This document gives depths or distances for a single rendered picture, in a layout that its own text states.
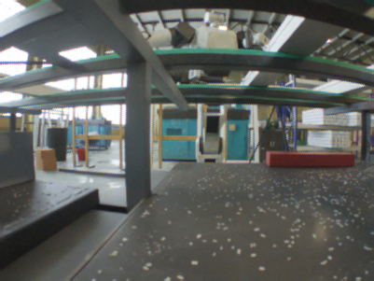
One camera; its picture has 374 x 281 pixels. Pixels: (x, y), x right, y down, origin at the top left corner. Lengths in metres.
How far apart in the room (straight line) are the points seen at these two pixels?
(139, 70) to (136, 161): 0.13
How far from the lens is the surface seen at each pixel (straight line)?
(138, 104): 0.30
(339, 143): 5.08
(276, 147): 4.63
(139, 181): 0.31
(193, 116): 4.58
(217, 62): 0.43
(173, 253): 0.18
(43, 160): 3.92
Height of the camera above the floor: 0.69
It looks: 2 degrees down
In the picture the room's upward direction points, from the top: 1 degrees clockwise
